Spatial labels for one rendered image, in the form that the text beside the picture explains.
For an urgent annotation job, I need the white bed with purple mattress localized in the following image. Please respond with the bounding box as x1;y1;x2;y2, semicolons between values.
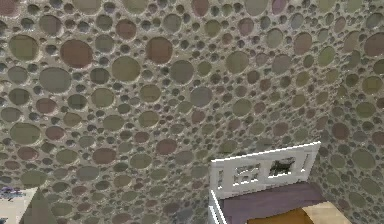
207;141;353;224

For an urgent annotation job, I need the pale flat furniture top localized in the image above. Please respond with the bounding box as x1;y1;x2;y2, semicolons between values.
0;186;39;224

